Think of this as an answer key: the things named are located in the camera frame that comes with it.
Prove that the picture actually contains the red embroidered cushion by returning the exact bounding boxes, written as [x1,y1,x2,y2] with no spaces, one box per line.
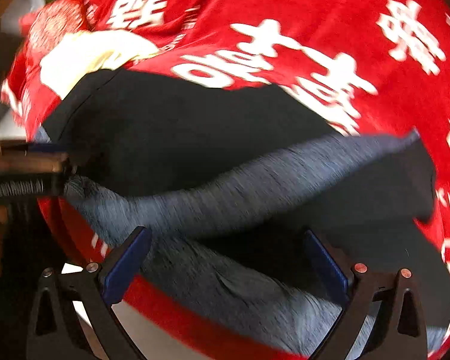
[18,0,88,54]

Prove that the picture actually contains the red blanket with white characters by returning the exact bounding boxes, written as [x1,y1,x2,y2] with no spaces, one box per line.
[1,0,450,359]

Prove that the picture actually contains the black pants with grey lining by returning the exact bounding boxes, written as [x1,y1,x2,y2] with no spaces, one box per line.
[34,70,450,355]

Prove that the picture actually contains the cream cloth on blanket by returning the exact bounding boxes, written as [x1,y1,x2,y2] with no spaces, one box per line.
[40,30,159,99]

